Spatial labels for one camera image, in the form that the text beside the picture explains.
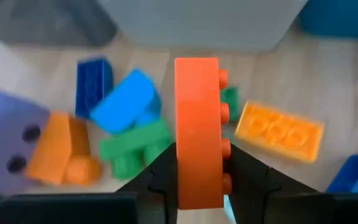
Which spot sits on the mint brick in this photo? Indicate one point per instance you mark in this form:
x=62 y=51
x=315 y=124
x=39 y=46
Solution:
x=228 y=207

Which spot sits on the small dark green brick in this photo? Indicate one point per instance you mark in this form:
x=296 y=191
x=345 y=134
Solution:
x=232 y=102

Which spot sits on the orange block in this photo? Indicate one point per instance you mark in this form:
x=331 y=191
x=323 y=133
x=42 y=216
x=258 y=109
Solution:
x=54 y=149

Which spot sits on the large blue block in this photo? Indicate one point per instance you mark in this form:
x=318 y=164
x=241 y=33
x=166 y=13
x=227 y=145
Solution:
x=356 y=174

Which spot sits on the green studded block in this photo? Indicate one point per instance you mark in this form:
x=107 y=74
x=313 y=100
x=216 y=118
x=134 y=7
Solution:
x=129 y=143

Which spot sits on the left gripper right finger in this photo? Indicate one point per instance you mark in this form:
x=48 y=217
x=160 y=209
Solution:
x=247 y=193

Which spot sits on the teal plastic bin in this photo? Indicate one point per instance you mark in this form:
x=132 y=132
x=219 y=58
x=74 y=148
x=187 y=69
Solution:
x=340 y=17

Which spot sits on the transparent grey plastic bin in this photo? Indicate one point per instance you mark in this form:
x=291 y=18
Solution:
x=42 y=21

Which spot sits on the dark blue block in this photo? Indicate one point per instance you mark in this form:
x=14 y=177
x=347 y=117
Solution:
x=92 y=84

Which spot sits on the red brick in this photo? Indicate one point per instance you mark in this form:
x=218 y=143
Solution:
x=197 y=124

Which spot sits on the light blue block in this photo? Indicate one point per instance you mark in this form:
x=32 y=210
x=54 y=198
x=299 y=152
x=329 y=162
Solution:
x=123 y=102

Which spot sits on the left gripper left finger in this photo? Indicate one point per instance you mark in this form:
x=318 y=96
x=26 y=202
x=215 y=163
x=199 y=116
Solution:
x=160 y=186

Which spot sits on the yellow brick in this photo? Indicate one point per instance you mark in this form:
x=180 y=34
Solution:
x=278 y=130

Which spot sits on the light grey plastic bin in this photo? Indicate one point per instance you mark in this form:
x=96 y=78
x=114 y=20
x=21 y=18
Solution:
x=197 y=21

